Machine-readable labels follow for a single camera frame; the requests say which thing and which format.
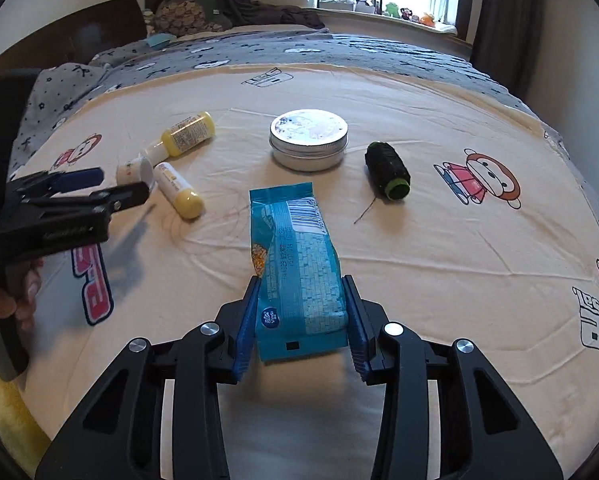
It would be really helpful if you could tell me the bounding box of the dark small toy figure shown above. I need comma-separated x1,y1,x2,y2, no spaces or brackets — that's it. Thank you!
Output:
399,8,412,21

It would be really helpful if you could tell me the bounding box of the yellow bottle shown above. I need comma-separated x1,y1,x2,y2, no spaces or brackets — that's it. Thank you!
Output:
140,112,215,166
153,162,204,220

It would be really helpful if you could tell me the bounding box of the teal small book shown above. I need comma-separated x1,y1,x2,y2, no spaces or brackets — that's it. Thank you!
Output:
146,32,176,50

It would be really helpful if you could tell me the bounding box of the green frog toy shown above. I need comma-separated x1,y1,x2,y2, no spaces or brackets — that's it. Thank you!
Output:
383,2,401,18

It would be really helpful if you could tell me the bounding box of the person's left hand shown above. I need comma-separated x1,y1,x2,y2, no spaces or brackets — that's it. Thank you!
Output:
0,259,44,332

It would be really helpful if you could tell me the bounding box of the orange toy figure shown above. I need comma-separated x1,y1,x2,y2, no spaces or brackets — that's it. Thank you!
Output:
419,13,435,27

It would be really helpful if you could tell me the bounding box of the dark wooden headboard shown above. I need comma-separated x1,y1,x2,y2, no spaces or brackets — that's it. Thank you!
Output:
0,0,147,75

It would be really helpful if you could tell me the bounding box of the brown patterned pillow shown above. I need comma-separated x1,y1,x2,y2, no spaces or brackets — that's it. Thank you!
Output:
151,0,234,37

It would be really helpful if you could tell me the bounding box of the black thread spool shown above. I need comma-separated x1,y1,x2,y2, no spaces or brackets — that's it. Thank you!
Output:
354,141,411,223

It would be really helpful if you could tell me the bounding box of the dark curtain right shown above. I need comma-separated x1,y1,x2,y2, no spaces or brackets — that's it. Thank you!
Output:
455,0,545,99

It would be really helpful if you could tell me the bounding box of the grey patterned duvet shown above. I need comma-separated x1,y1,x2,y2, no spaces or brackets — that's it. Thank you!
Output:
6,27,599,261

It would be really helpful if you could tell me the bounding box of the yellow fluffy rug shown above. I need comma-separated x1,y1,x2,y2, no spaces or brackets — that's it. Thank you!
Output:
0,379,51,479

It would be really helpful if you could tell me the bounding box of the blue snack wrapper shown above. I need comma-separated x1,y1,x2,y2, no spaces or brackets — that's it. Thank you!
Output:
250,182,348,363

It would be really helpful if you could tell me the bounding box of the cream cartoon print bed sheet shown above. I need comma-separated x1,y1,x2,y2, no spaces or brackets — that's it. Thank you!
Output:
19,66,599,479

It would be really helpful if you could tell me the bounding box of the round silver tin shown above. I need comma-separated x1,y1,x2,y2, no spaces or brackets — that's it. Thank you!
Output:
269,108,348,172

